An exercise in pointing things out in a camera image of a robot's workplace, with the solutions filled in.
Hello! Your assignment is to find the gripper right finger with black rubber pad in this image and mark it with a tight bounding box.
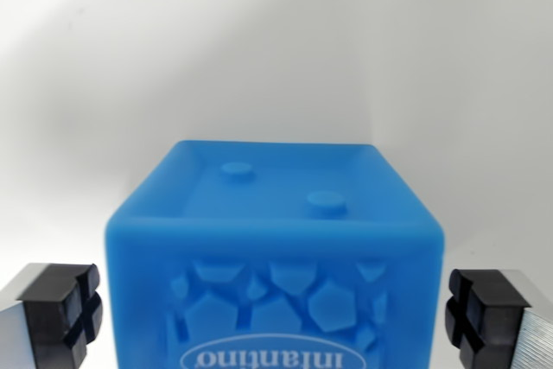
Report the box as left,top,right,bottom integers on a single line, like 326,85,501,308
443,268,553,369

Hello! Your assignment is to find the gripper left finger with black rubber pad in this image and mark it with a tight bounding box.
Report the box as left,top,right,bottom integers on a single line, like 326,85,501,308
0,262,105,369

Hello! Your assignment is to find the blue soft toy cube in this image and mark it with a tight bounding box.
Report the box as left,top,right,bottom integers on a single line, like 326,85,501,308
105,139,446,369

